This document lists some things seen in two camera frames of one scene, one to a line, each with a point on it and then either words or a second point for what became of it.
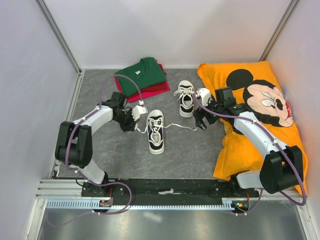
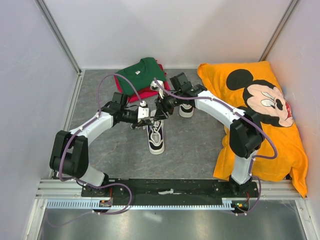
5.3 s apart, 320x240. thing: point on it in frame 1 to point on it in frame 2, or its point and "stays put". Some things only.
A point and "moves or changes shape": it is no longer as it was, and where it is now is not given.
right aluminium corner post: x=279 y=30 stays put
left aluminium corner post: x=48 y=16 stays put
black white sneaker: x=155 y=121 stays put
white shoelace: x=154 y=127 moves or changes shape
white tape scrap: x=170 y=191 stays put
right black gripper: x=199 y=114 to x=160 y=113
